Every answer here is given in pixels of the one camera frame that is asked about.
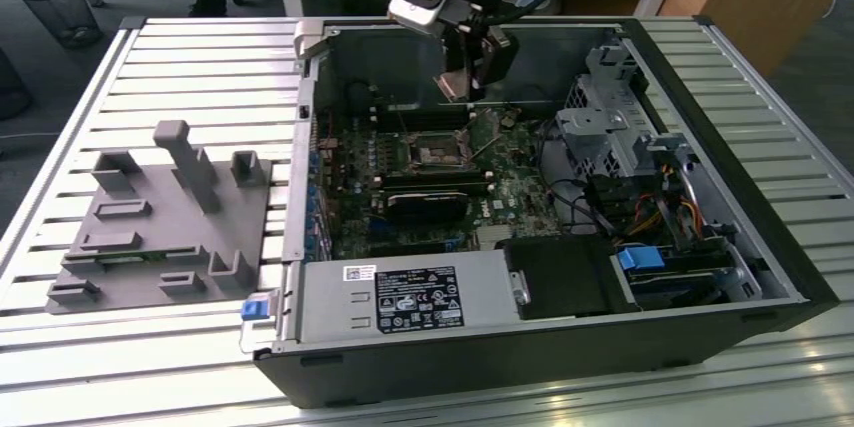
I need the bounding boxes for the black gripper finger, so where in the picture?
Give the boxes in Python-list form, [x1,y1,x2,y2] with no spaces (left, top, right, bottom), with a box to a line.
[445,31,487,101]
[486,29,521,86]

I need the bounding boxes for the silver CPU plate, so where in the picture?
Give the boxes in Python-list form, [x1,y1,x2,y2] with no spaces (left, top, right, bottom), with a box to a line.
[433,70,473,105]

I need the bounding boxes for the metal socket cover frame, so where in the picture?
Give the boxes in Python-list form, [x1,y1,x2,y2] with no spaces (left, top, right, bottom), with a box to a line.
[457,109,509,163]

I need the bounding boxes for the RAM slot black clips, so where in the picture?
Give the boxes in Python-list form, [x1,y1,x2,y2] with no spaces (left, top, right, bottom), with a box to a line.
[387,120,471,130]
[385,179,490,188]
[383,171,489,180]

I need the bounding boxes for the CPU socket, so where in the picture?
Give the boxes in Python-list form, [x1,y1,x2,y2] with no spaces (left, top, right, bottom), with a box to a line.
[398,129,479,171]

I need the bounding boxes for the silver drive cage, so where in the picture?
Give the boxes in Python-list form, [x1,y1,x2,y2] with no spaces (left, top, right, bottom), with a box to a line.
[554,44,699,181]

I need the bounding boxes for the green motherboard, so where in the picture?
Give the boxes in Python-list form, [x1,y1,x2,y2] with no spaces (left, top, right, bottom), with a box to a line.
[307,104,575,261]

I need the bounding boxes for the black graphics card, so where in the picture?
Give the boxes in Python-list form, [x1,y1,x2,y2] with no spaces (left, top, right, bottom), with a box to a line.
[383,188,471,227]

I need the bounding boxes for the silver chipset heatsink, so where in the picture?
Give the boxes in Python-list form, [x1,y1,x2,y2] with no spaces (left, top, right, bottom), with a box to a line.
[475,225,515,250]

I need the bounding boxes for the black chair base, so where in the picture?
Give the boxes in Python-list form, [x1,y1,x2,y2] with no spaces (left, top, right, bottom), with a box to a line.
[188,0,234,18]

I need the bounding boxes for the black plastic shroud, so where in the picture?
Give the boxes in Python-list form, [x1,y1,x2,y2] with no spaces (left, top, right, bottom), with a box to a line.
[498,235,639,322]

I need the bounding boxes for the hard disk in blue carrier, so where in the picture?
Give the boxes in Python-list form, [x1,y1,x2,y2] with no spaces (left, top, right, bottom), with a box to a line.
[617,245,733,304]

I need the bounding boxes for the silver power supply unit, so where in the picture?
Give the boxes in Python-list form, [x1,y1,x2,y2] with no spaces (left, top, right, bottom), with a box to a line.
[291,248,533,346]

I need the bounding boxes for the grey parts rack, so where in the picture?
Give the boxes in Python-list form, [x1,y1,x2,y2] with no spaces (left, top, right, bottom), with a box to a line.
[42,119,276,317]

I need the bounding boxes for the black mesh waste bin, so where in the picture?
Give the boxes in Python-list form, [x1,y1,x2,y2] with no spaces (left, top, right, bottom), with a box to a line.
[14,0,107,52]

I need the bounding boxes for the black PC case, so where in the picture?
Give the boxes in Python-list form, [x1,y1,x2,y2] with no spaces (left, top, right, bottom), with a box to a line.
[250,15,841,411]

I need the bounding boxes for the green RAM stick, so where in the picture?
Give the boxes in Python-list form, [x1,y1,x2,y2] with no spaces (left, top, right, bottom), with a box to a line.
[92,248,172,264]

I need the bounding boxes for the thick black cable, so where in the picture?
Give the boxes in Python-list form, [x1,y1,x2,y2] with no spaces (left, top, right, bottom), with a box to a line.
[543,176,602,241]

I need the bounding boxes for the yellow orange power wires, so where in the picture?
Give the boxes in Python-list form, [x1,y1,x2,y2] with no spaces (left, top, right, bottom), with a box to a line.
[626,194,666,236]
[670,194,707,241]

